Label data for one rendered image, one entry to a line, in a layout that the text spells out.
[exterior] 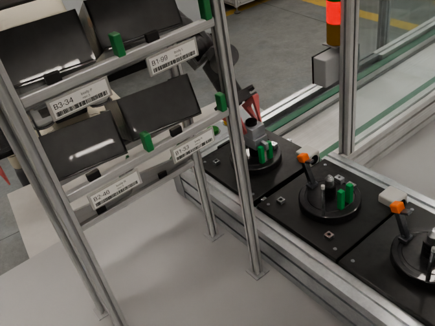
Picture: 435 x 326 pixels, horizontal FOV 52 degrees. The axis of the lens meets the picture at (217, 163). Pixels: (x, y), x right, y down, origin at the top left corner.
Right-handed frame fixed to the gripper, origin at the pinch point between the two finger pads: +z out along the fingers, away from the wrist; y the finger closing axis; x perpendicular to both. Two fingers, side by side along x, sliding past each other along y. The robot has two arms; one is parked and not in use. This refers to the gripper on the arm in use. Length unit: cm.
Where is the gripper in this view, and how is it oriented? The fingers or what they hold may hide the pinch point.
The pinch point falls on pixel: (252, 126)
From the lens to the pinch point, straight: 115.0
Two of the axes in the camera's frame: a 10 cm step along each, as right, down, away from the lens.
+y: 7.7, -4.8, 4.3
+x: -3.6, 2.3, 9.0
